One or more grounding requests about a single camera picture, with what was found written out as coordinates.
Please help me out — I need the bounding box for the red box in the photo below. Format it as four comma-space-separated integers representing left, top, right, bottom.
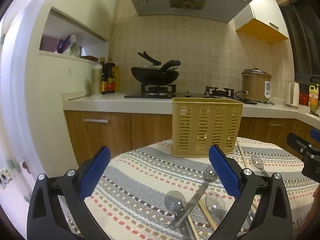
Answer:
298, 92, 310, 106

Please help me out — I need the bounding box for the black wok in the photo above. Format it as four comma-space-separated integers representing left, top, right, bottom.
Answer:
131, 65, 180, 86

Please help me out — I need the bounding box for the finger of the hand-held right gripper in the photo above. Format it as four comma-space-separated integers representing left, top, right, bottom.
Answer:
309, 127, 320, 142
287, 132, 320, 159

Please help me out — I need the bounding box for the white kettle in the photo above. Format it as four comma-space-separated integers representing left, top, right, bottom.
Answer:
286, 81, 300, 108

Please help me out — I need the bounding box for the wooden kitchen counter cabinet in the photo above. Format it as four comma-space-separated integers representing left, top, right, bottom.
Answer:
61, 91, 320, 167

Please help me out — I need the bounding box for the brown rice cooker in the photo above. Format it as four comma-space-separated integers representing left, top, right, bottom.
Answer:
241, 68, 273, 103

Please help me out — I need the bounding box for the person's right hand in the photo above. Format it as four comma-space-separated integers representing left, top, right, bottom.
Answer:
306, 186, 320, 228

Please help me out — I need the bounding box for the striped woven tablecloth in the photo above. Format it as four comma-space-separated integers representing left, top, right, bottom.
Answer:
67, 137, 313, 240

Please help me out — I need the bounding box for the recessed wall shelf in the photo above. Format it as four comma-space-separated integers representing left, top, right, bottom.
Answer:
38, 6, 112, 63

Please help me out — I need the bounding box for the wooden chopstick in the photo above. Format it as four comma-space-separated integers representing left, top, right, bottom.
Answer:
236, 141, 251, 173
198, 200, 218, 230
184, 205, 201, 240

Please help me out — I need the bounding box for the dark window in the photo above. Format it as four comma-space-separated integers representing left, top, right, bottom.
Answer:
279, 1, 320, 83

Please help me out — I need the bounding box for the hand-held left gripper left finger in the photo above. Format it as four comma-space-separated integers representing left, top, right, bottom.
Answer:
27, 146, 112, 240

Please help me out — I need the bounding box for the white cylindrical bottle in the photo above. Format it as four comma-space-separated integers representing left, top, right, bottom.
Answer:
91, 64, 103, 95

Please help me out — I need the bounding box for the clear plastic spoon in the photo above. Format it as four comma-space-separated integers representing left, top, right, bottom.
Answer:
165, 190, 196, 240
205, 192, 227, 222
251, 156, 271, 178

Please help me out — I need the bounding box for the purple gift bag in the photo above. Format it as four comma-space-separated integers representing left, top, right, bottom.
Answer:
57, 37, 72, 54

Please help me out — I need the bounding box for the cream wall cabinet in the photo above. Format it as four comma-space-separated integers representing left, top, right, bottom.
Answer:
234, 0, 290, 46

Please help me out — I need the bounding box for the yellow detergent bottle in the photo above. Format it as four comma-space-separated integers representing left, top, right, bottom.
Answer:
308, 84, 320, 114

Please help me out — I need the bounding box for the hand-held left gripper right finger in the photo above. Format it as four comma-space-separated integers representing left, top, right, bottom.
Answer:
208, 144, 293, 240

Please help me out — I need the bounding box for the black gas stove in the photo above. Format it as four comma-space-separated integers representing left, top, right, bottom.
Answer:
124, 83, 258, 105

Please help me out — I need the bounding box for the dark sauce bottle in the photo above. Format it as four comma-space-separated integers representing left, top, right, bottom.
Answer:
100, 57, 108, 95

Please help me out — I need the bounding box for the black power cable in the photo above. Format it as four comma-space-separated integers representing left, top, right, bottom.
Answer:
233, 91, 275, 105

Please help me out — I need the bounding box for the yellow plastic utensil basket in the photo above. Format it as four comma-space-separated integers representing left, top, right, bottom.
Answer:
171, 97, 244, 157

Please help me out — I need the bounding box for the grey range hood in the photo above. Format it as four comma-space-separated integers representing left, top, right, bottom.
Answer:
122, 0, 253, 24

